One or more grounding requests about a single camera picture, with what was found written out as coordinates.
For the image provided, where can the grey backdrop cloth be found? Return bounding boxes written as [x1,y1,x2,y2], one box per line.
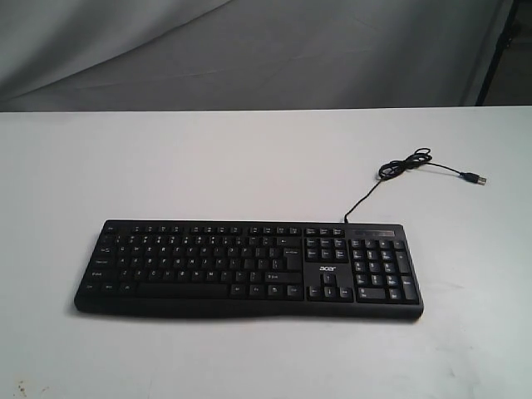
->
[1,1,512,111]

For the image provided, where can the black acer keyboard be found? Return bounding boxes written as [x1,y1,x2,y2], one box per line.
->
[74,220,424,320]

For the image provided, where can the black stand pole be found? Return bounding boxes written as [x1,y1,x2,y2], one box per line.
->
[475,0,522,106]

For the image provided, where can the black usb cable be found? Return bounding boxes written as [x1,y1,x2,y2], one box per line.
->
[343,146,489,224]

